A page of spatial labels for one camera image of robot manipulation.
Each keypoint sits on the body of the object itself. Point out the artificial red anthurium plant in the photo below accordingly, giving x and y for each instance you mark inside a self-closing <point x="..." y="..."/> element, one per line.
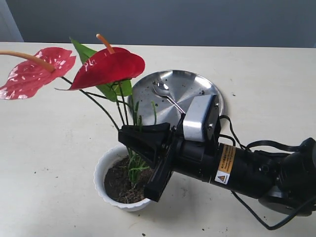
<point x="110" y="70"/>

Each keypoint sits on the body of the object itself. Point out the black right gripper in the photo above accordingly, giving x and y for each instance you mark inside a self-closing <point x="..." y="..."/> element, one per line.
<point x="214" y="161"/>

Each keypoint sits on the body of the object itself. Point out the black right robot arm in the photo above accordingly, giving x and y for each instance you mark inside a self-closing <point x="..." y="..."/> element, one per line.
<point x="282" y="178"/>

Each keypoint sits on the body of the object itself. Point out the metal spork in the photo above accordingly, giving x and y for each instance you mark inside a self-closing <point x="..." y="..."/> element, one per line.
<point x="162" y="90"/>

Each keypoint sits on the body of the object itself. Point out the dark brown potting soil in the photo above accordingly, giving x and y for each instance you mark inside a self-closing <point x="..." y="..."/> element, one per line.
<point x="125" y="181"/>

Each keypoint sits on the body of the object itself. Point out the white scalloped flower pot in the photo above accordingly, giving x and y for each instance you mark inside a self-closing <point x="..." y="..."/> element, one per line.
<point x="107" y="161"/>

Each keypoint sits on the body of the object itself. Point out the round steel plate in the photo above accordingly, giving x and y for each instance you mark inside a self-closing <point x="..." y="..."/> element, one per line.
<point x="183" y="87"/>

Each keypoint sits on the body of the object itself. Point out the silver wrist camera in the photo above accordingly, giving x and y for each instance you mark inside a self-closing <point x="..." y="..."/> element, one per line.
<point x="201" y="118"/>

